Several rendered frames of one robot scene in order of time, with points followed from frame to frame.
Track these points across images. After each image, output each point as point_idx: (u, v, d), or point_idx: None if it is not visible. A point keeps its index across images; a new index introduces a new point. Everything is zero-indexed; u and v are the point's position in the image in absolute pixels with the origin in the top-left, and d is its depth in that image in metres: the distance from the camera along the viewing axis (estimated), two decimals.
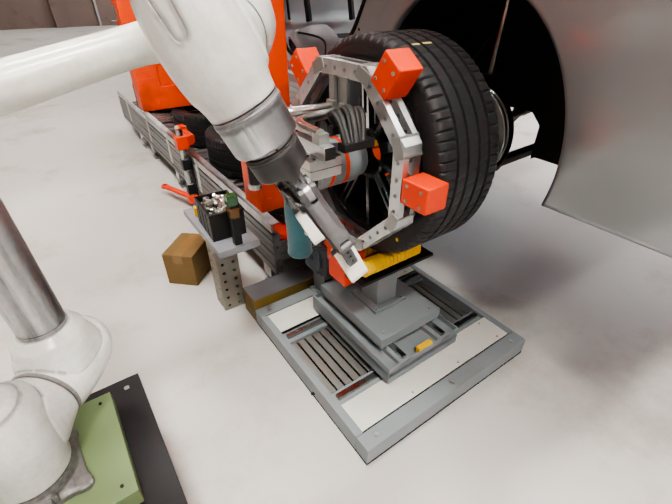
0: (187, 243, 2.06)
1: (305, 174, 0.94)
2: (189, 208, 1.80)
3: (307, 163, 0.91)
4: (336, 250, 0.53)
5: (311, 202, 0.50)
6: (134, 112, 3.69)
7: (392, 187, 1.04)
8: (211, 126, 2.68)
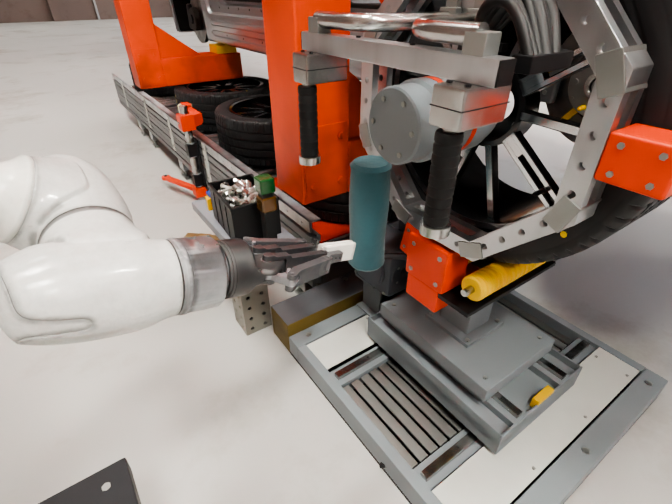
0: None
1: (446, 118, 0.48)
2: (200, 200, 1.34)
3: (458, 92, 0.46)
4: None
5: (296, 280, 0.53)
6: (131, 95, 3.23)
7: (577, 151, 0.58)
8: (222, 104, 2.22)
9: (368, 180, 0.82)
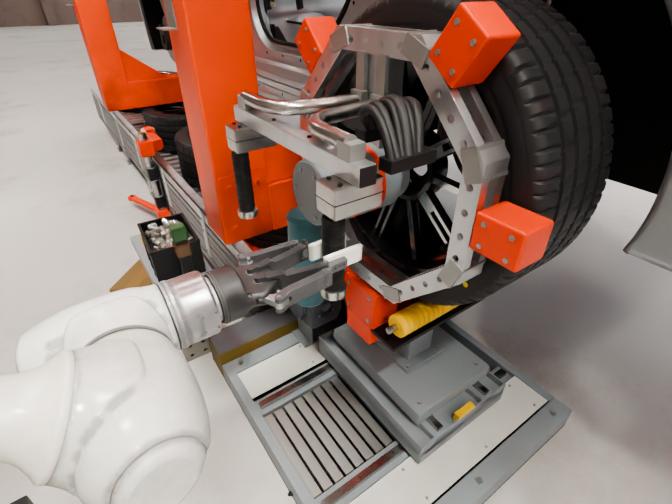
0: (143, 274, 1.67)
1: (326, 208, 0.57)
2: (138, 235, 1.41)
3: (330, 191, 0.55)
4: (303, 243, 0.63)
5: (251, 257, 0.61)
6: (106, 112, 3.30)
7: (456, 223, 0.67)
8: (183, 128, 2.29)
9: (301, 230, 0.91)
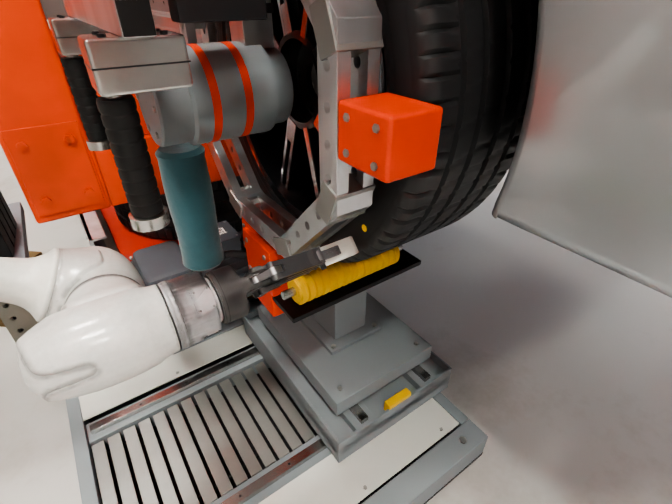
0: None
1: (92, 79, 0.38)
2: None
3: (82, 44, 0.36)
4: None
5: None
6: None
7: (322, 126, 0.48)
8: None
9: (171, 167, 0.72)
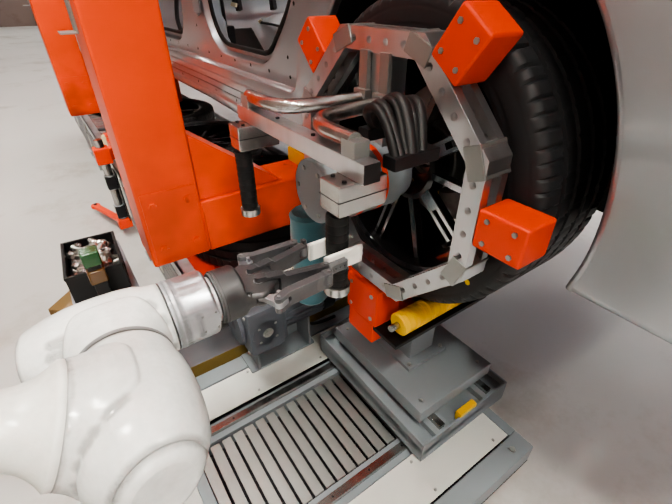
0: None
1: (330, 206, 0.58)
2: None
3: (334, 188, 0.55)
4: (302, 243, 0.63)
5: (251, 257, 0.61)
6: None
7: (459, 221, 0.68)
8: None
9: (304, 228, 0.92)
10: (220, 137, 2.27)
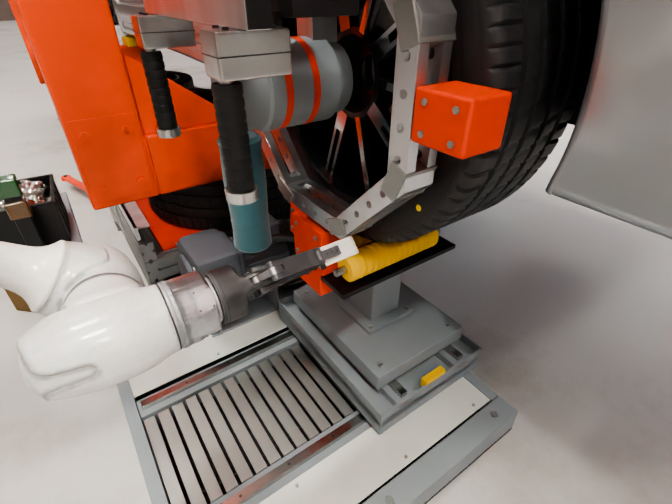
0: None
1: (212, 67, 0.44)
2: None
3: (211, 35, 0.42)
4: None
5: None
6: None
7: (395, 111, 0.54)
8: None
9: None
10: None
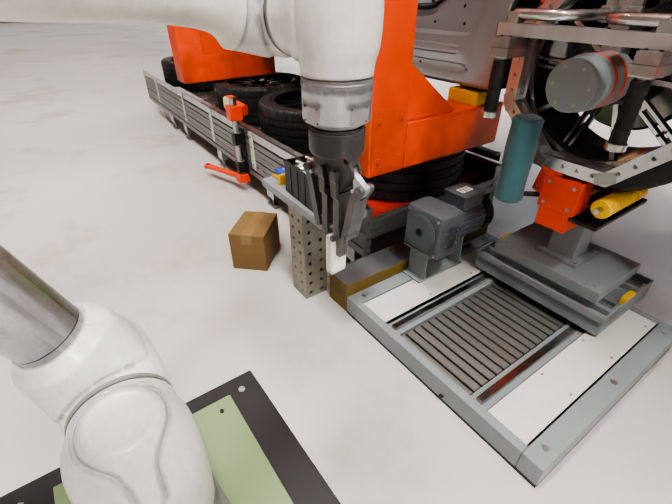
0: (254, 222, 1.79)
1: (644, 71, 0.80)
2: (268, 177, 1.52)
3: (657, 54, 0.78)
4: None
5: (315, 174, 0.61)
6: (165, 90, 3.42)
7: None
8: (264, 97, 2.40)
9: (530, 129, 1.14)
10: None
